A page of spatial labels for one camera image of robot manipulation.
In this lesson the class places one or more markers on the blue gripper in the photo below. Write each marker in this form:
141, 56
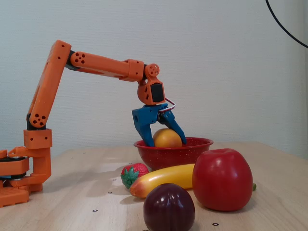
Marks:
146, 116

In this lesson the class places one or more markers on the orange yellow toy peach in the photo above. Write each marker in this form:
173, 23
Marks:
167, 139

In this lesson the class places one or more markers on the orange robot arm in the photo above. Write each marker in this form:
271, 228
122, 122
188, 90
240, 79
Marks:
50, 89

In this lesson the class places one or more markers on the orange robot base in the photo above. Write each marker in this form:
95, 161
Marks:
12, 178

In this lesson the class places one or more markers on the red speckled enamel bowl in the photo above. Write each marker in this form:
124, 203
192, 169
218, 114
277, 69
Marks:
173, 156

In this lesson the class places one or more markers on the red toy strawberry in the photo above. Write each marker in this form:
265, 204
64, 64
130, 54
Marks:
138, 169

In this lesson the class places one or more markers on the yellow toy banana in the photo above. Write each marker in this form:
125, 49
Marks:
168, 179

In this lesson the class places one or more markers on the red toy apple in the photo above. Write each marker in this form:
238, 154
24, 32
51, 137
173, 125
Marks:
221, 180

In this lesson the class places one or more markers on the dark purple toy plum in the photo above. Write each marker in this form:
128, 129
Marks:
168, 209

